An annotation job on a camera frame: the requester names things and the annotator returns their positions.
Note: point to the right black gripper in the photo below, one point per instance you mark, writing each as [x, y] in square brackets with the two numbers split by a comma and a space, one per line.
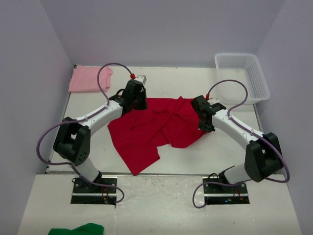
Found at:
[202, 127]

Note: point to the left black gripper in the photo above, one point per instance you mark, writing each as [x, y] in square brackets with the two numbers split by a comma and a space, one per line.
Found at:
[144, 105]

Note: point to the red t shirt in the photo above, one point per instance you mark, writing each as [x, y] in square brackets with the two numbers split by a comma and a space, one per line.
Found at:
[137, 135]

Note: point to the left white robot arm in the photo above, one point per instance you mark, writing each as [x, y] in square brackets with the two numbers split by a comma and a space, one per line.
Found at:
[74, 135]

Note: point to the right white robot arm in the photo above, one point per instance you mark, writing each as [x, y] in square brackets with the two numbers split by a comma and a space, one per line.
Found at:
[263, 155]

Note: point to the folded pink t shirt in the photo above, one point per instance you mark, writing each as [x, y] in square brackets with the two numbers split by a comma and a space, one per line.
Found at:
[84, 79]

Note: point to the white plastic basket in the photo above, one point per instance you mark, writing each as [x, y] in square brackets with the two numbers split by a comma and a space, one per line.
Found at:
[245, 68]

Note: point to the green t shirt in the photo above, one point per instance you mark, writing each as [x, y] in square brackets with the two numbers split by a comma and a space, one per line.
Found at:
[87, 229]

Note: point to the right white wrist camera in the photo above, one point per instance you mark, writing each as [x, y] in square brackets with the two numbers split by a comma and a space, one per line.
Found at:
[213, 100]

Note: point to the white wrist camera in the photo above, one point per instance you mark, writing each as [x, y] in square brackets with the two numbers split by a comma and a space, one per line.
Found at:
[213, 100]
[141, 78]

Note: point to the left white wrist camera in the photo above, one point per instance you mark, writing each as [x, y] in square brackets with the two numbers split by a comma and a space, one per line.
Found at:
[141, 78]

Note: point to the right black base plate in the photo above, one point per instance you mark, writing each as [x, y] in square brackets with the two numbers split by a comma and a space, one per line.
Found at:
[220, 195]

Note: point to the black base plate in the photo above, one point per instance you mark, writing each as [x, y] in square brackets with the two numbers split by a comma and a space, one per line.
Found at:
[220, 195]
[88, 194]

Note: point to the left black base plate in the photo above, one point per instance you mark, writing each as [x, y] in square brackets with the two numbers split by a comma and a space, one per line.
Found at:
[88, 194]

